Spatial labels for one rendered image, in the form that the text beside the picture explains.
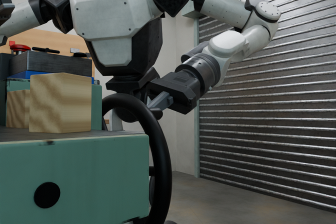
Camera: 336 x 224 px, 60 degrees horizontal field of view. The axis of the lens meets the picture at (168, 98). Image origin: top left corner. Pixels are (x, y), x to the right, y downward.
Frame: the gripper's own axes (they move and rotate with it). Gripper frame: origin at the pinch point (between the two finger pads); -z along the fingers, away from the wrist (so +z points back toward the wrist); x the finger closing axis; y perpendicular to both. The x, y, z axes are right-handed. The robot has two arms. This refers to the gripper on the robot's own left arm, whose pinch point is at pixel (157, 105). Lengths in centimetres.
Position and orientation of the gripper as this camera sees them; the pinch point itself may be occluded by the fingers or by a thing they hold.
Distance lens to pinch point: 59.7
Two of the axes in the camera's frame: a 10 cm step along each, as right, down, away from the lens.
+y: -1.1, -8.4, -5.3
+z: 6.3, -4.7, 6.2
